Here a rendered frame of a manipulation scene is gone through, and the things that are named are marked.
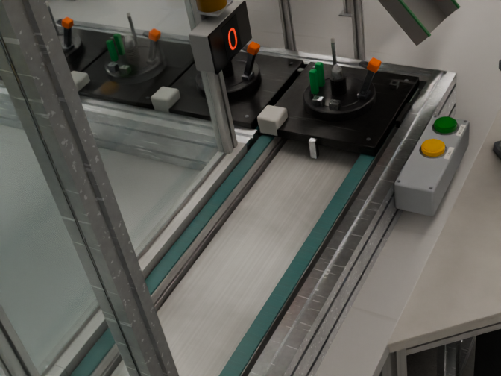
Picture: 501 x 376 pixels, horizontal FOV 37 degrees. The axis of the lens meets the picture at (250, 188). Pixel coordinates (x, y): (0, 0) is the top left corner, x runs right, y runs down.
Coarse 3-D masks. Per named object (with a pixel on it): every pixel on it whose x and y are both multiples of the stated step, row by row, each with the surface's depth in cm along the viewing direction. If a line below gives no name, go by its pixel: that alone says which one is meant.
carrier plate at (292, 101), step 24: (360, 72) 154; (384, 72) 152; (288, 96) 151; (384, 96) 146; (408, 96) 145; (288, 120) 145; (312, 120) 144; (360, 120) 141; (384, 120) 140; (336, 144) 138; (360, 144) 136
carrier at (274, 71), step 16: (240, 64) 160; (256, 64) 158; (272, 64) 161; (288, 64) 160; (224, 80) 156; (240, 80) 155; (256, 80) 155; (272, 80) 157; (288, 80) 156; (240, 96) 153; (256, 96) 153; (272, 96) 152; (240, 112) 149; (256, 112) 148
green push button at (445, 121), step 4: (444, 116) 138; (448, 116) 138; (436, 120) 137; (440, 120) 137; (444, 120) 137; (448, 120) 137; (452, 120) 136; (436, 124) 136; (440, 124) 136; (444, 124) 136; (448, 124) 136; (452, 124) 136; (456, 124) 136; (436, 128) 136; (440, 128) 136; (444, 128) 135; (448, 128) 135; (452, 128) 135; (440, 132) 136; (444, 132) 135; (448, 132) 135
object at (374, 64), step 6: (372, 60) 137; (378, 60) 137; (366, 66) 138; (372, 66) 137; (378, 66) 137; (372, 72) 138; (366, 78) 140; (372, 78) 140; (366, 84) 141; (360, 90) 142; (366, 90) 142
